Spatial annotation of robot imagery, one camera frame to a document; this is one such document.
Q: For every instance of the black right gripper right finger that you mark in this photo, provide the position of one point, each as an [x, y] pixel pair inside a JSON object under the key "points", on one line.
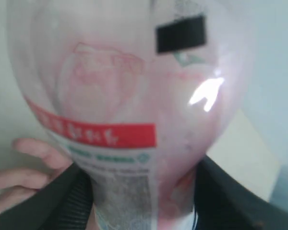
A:
{"points": [[224, 204]]}

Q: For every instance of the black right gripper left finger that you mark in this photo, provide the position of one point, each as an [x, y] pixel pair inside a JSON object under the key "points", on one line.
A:
{"points": [[64, 204]]}

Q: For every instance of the pink labelled clear bottle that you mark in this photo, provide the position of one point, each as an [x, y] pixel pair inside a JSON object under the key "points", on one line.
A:
{"points": [[135, 92]]}

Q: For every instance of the person's open hand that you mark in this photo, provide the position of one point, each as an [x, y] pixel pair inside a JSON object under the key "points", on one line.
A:
{"points": [[22, 183]]}

